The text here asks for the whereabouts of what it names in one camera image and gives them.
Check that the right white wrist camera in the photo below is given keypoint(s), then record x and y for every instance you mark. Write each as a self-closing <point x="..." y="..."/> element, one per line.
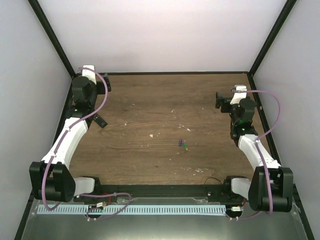
<point x="239" y="92"/>

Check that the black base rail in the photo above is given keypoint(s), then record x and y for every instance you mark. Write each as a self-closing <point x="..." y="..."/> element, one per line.
<point x="211" y="192"/>

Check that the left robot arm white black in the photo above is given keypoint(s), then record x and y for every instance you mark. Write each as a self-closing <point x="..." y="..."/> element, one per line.
<point x="50" y="178"/>

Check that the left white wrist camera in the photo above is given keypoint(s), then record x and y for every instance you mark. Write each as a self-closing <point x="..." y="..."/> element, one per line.
<point x="88" y="72"/>

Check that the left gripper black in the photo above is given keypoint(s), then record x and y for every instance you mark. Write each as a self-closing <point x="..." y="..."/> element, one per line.
<point x="102" y="89"/>

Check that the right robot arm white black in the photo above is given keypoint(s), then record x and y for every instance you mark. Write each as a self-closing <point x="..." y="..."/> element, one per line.
<point x="271" y="187"/>

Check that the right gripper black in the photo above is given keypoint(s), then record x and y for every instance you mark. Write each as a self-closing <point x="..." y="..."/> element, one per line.
<point x="225" y="101"/>

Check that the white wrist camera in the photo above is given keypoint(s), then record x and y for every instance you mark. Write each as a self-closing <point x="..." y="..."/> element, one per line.
<point x="88" y="72"/>
<point x="239" y="92"/>

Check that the black remote control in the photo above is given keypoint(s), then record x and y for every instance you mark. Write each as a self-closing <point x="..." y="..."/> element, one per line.
<point x="100" y="121"/>

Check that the light blue slotted cable duct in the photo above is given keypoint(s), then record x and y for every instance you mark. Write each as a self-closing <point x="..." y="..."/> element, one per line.
<point x="78" y="209"/>

